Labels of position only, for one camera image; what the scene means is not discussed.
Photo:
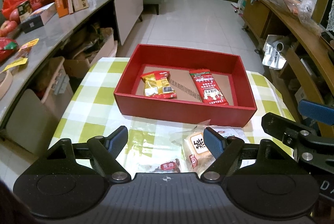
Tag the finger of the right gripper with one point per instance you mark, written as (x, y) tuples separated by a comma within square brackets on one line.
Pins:
[(314, 110), (300, 138)]

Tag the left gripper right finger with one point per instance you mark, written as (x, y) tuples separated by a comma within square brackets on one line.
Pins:
[(226, 152)]

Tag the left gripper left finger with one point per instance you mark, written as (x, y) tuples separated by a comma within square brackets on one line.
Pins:
[(104, 152)]

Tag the dark jerky packet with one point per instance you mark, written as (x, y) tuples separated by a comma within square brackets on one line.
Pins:
[(169, 167)]

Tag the long red snack packet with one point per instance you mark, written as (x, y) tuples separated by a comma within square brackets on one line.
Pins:
[(207, 87)]

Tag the red yellow snack packet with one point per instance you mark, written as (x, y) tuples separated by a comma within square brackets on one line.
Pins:
[(156, 85)]

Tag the white snack pouch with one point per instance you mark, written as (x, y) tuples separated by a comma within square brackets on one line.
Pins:
[(229, 132)]

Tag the steamed cake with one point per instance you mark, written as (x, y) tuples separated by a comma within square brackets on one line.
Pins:
[(197, 156)]

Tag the wooden tv cabinet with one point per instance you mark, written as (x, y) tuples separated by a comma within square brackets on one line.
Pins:
[(307, 58)]

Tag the green checkered tablecloth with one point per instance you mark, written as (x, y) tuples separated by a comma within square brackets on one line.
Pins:
[(93, 112)]

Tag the red cardboard box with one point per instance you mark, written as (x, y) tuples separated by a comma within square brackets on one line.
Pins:
[(227, 70)]

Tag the silver foil bag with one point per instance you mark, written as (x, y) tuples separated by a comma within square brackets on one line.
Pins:
[(274, 49)]

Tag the grey long coffee table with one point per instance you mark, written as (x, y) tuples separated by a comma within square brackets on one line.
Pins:
[(53, 36)]

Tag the beige tape roll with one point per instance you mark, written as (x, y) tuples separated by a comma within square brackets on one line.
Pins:
[(6, 79)]

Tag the black flat gift box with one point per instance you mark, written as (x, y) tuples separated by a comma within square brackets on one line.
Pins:
[(39, 18)]

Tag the red apple pile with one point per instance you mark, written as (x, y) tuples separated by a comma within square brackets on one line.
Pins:
[(9, 25)]

